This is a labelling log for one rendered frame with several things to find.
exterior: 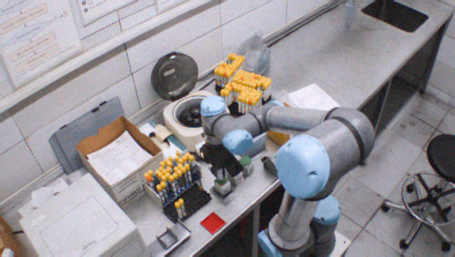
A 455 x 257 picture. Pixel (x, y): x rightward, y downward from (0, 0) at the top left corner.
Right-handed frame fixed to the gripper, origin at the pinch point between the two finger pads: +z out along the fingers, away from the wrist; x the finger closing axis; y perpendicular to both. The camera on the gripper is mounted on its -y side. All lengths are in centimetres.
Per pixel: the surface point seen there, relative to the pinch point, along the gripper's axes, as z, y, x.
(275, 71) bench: 10, 36, -71
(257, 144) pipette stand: 2.8, 4.3, -22.7
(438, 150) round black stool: 32, -53, -105
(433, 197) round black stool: 68, -63, -108
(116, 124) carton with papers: -2, 51, 13
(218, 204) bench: 9.9, -1.7, 4.5
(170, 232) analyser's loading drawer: 3.4, -1.5, 26.6
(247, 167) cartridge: 4.3, -0.1, -12.5
